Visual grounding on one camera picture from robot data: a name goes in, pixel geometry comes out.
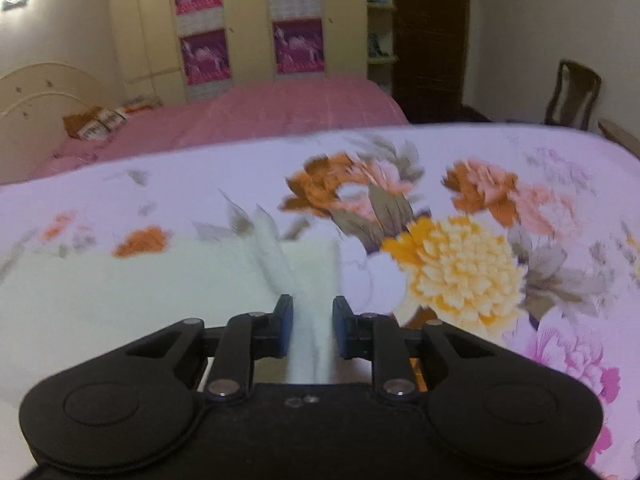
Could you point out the pink checked bed cover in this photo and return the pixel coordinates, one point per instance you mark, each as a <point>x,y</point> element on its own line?
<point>275,110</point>

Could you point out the dark brown wooden door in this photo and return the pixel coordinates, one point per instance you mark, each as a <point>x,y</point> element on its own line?
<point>430,35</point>

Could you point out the purple floral bedsheet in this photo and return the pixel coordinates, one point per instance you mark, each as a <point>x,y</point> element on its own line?
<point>550,210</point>

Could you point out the dark wooden chair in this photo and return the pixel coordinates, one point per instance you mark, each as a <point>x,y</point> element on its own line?
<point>572,95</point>

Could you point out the pale green knitted sweater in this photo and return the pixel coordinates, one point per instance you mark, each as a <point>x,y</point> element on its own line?
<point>125,300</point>

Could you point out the dark blue shelf ornament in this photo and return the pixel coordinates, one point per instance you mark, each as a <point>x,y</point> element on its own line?
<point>377,46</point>

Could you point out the patterned pillow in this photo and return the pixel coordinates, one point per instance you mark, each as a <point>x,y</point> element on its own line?
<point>95,125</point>

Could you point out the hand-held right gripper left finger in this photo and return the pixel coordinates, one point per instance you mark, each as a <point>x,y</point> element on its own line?
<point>284,327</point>

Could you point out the cream built-in wardrobe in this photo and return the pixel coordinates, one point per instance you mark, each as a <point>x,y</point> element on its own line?
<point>250,10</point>

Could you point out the cream corner shelf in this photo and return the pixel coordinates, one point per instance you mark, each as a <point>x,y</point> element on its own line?
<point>382,70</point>

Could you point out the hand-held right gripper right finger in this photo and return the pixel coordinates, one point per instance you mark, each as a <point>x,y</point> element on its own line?
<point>341,327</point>

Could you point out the wooden furniture frame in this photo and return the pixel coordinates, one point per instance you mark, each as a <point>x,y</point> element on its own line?
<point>622,137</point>

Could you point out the cream rounded headboard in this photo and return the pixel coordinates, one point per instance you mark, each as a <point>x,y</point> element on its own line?
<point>30,105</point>

